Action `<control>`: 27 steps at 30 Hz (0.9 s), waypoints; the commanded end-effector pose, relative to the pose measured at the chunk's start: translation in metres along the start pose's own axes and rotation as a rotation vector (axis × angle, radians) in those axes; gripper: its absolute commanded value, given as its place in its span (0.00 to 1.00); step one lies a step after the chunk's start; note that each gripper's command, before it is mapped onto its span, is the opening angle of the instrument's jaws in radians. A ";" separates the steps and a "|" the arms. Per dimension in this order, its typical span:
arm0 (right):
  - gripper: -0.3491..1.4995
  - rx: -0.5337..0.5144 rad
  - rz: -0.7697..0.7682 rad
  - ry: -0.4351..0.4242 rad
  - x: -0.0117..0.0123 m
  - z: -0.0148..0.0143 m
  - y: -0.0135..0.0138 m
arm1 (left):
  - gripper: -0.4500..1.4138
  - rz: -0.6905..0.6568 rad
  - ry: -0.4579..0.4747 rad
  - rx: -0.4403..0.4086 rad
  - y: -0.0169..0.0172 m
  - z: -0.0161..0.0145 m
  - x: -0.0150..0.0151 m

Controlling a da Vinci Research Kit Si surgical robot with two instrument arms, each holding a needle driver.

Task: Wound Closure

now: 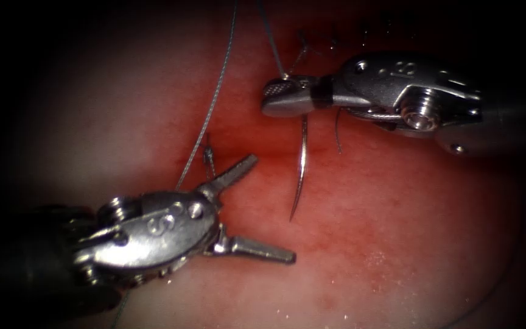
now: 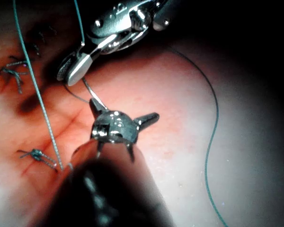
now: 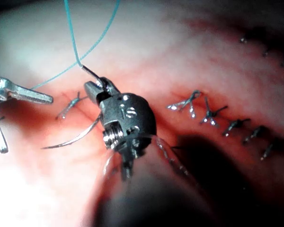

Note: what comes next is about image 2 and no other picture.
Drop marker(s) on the right arm needle driver jaw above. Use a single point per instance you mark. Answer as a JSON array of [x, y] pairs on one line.
[[79, 69], [65, 67]]

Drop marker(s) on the left arm needle driver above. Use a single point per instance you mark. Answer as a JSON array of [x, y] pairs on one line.
[[116, 126]]

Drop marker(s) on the left arm needle driver jaw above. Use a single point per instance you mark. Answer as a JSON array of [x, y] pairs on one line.
[[96, 107], [146, 120]]

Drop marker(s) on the right arm needle driver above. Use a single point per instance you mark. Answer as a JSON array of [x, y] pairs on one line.
[[113, 21]]

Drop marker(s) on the curved steel needle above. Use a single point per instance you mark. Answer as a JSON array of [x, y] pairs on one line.
[[91, 92]]

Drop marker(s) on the blue thread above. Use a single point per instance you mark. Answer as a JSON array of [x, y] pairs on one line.
[[38, 94]]

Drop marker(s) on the dark left arm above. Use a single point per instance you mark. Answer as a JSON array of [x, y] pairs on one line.
[[109, 189]]

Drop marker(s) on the tissue pad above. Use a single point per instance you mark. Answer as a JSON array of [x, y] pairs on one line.
[[168, 94]]

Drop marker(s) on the blue stitching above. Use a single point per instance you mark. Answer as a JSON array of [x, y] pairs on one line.
[[36, 154], [16, 76]]

